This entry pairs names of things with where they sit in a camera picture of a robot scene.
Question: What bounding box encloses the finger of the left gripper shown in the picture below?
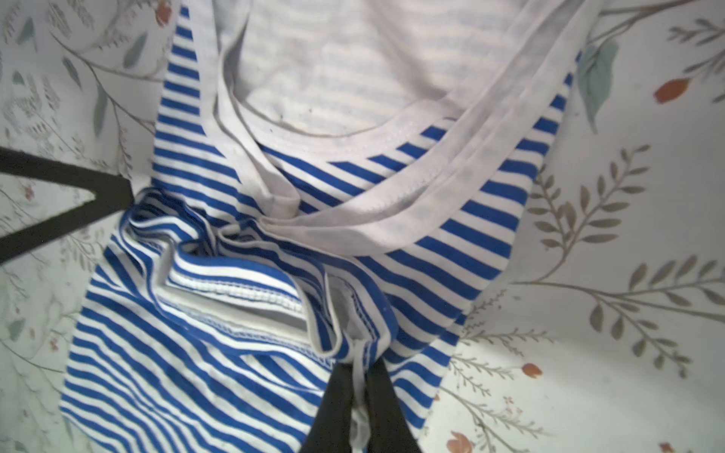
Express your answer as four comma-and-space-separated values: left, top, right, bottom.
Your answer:
1, 193, 134, 263
1, 147, 132, 196

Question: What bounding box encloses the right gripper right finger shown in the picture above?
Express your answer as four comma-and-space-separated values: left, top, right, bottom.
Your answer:
366, 360, 421, 453

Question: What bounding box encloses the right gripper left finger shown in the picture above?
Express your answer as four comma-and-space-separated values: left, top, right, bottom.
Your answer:
299, 364, 354, 453

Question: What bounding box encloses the blue white striped tank top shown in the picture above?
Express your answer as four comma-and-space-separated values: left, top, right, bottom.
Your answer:
60, 1, 602, 452

